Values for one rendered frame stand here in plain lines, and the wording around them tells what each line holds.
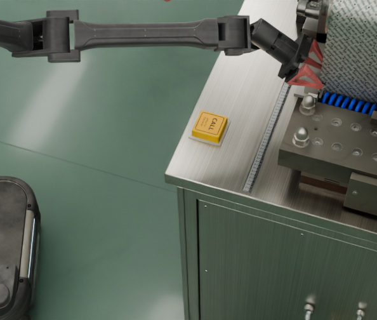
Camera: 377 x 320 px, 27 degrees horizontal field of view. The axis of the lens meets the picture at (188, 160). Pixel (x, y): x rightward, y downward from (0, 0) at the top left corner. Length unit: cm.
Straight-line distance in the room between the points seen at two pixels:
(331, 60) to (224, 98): 34
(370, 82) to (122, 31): 56
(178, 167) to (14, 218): 91
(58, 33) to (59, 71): 165
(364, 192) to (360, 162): 6
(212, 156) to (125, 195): 107
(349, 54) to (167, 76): 161
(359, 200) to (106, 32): 66
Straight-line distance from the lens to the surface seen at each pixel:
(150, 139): 309
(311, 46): 184
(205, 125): 193
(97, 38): 172
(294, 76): 180
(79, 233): 287
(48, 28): 173
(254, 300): 228
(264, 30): 178
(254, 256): 206
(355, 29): 173
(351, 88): 186
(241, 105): 201
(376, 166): 177
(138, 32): 173
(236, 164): 189
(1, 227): 265
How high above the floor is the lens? 243
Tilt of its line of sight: 54 degrees down
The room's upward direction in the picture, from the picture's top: 2 degrees counter-clockwise
